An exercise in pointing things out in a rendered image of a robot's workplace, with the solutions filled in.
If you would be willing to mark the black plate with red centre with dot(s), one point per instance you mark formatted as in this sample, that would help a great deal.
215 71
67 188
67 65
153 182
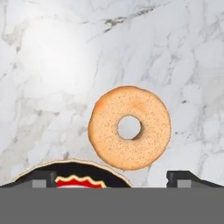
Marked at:
96 173

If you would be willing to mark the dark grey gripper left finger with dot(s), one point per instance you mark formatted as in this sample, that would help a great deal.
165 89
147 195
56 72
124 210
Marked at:
40 178

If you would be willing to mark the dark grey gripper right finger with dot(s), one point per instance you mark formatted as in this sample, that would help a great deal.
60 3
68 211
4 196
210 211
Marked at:
181 178

